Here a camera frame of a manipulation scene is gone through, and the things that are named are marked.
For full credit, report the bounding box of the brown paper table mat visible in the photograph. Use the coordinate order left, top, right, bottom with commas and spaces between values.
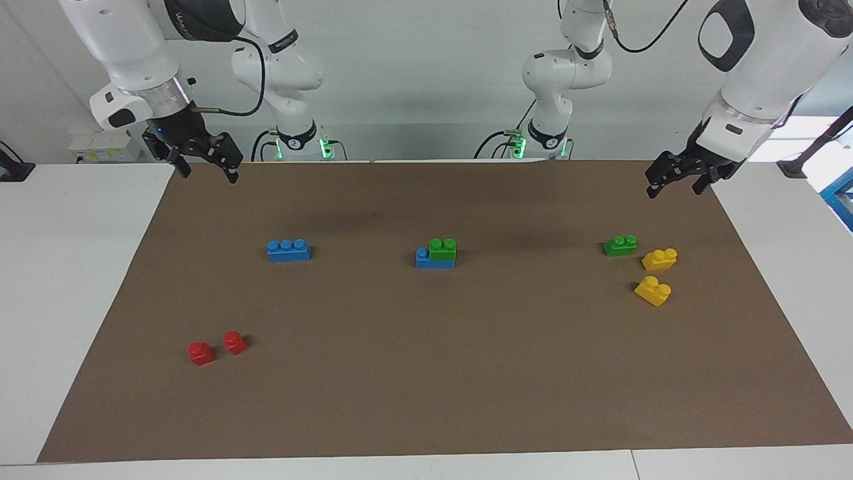
37, 160, 853, 463

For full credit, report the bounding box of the white wall socket box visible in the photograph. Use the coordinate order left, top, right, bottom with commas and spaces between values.
69, 130, 144, 164

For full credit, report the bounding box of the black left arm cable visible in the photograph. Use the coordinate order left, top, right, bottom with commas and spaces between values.
603, 0, 690, 54

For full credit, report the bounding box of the yellow two-stud toy block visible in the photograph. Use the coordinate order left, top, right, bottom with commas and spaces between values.
634, 275, 672, 307
642, 248, 678, 271

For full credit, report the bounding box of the blue three-stud toy block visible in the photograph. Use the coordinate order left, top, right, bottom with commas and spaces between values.
416, 247, 456, 270
267, 239, 311, 263

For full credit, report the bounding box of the black table clamp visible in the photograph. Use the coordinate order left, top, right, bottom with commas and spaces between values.
0, 140, 35, 182

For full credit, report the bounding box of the black base cable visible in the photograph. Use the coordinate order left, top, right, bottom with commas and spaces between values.
474, 99, 537, 159
251, 129, 277, 162

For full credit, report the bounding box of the blue frame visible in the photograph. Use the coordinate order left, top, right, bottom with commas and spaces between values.
820, 167, 853, 233

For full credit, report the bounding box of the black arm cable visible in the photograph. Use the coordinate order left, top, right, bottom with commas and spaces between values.
193, 35, 267, 118
603, 0, 690, 54

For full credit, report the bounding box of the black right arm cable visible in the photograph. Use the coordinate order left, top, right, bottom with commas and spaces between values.
193, 35, 267, 118

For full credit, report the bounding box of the black stand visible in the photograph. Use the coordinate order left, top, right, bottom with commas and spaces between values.
776, 107, 853, 179

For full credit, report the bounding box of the black left base cable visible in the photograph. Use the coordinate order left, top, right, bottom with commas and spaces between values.
474, 99, 537, 159

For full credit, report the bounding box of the black right base cable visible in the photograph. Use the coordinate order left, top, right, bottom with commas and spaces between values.
251, 129, 277, 162

